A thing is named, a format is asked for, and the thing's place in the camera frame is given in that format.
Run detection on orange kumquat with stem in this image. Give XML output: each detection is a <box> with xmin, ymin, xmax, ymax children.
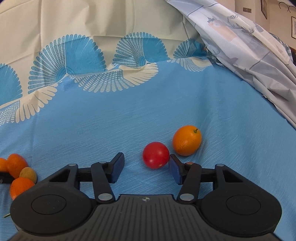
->
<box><xmin>7</xmin><ymin>154</ymin><xmax>28</xmax><ymax>179</ymax></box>

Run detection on red cherry tomato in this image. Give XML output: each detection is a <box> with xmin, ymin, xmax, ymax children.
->
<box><xmin>142</xmin><ymin>142</ymin><xmax>170</xmax><ymax>169</ymax></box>

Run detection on wall picture frame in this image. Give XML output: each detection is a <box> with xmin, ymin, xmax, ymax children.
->
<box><xmin>260</xmin><ymin>0</ymin><xmax>268</xmax><ymax>19</ymax></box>

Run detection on blue patterned sofa cover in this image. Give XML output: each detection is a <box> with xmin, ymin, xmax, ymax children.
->
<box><xmin>1</xmin><ymin>1</ymin><xmax>295</xmax><ymax>240</ymax></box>

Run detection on pale blue printed sheet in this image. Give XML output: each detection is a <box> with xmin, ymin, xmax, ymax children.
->
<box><xmin>168</xmin><ymin>1</ymin><xmax>295</xmax><ymax>126</ymax></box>

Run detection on tan longan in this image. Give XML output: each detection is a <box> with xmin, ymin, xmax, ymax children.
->
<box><xmin>19</xmin><ymin>167</ymin><xmax>38</xmax><ymax>184</ymax></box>

